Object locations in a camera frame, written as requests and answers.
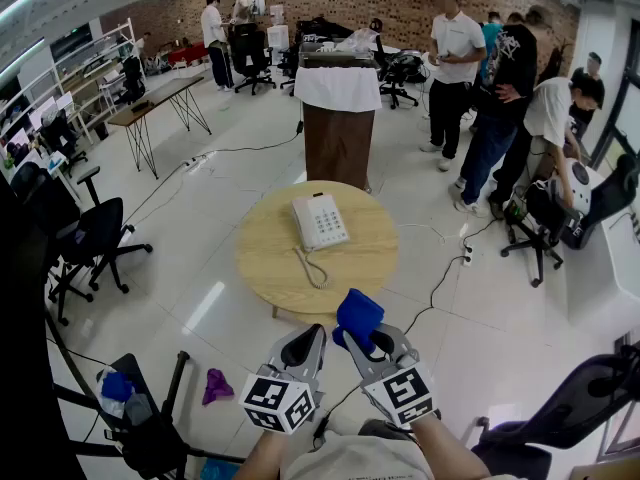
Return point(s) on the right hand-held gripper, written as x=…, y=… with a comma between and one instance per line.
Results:
x=405, y=393

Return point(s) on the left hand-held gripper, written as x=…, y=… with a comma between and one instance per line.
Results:
x=270, y=403

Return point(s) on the blue cloth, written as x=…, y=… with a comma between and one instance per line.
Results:
x=357, y=313

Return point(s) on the person's left forearm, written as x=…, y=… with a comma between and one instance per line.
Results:
x=260, y=460

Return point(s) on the person's right forearm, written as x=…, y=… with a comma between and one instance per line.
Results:
x=445, y=453

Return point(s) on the person's dark trousers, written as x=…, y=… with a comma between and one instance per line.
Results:
x=380, y=428

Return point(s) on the purple rag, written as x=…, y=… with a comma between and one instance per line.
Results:
x=216, y=388

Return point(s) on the round wooden table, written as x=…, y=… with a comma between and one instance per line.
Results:
x=365, y=268

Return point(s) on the person's white shirt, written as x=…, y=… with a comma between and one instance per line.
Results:
x=350, y=460

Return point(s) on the black tray stand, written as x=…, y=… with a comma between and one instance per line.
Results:
x=174, y=378

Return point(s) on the white power strip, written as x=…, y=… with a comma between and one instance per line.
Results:
x=468, y=257
x=192, y=164

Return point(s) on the white telephone base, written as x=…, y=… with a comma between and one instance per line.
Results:
x=330, y=220

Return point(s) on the teal plastic bag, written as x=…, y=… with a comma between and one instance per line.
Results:
x=217, y=470

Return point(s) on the grey folded rag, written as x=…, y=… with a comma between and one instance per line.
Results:
x=137, y=410

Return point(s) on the crumpled blue rag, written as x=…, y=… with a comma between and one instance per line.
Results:
x=116, y=385

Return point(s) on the black office chair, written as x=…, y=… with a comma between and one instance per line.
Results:
x=612, y=193
x=132, y=78
x=400, y=70
x=95, y=228
x=247, y=48
x=575, y=408
x=290, y=63
x=60, y=138
x=542, y=240

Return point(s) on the brown wooden cabinet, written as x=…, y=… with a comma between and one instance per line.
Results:
x=340, y=148

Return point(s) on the white curved desk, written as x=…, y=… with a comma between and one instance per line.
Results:
x=615, y=278

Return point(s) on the white round carrier backpack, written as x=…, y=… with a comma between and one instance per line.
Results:
x=575, y=188

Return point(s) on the white draped sheet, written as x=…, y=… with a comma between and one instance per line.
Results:
x=337, y=88

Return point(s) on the large black monitor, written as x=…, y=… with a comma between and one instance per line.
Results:
x=25, y=343

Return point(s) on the small black case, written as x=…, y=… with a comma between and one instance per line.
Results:
x=141, y=107

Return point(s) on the grey metal tray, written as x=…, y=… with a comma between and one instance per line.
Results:
x=325, y=60

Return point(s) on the wooden trestle desk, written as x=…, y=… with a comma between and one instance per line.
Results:
x=160, y=93

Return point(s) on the white mug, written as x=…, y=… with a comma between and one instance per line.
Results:
x=326, y=47

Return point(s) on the white water dispenser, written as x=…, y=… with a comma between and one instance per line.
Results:
x=278, y=38

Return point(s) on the clear plastic bag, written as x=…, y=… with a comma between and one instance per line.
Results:
x=357, y=40

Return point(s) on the red covered table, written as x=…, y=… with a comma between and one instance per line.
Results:
x=187, y=54

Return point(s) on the white shelf rack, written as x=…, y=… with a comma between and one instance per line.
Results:
x=80, y=80

